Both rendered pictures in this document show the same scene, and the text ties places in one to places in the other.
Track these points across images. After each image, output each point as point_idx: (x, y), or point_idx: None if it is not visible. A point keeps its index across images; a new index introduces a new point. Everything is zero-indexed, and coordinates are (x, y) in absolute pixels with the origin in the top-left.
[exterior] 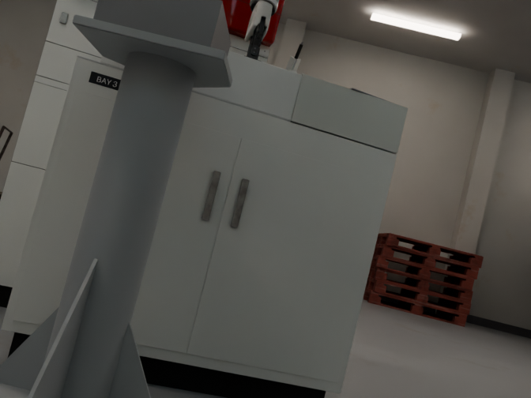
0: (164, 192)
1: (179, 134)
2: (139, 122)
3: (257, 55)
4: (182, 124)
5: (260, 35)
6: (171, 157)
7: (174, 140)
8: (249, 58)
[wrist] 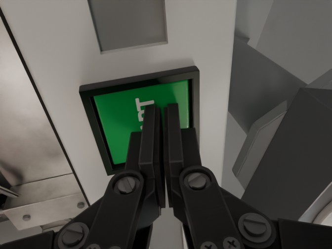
0: (250, 50)
1: (283, 72)
2: None
3: (179, 120)
4: (288, 77)
5: (293, 226)
6: (274, 62)
7: (287, 70)
8: (226, 122)
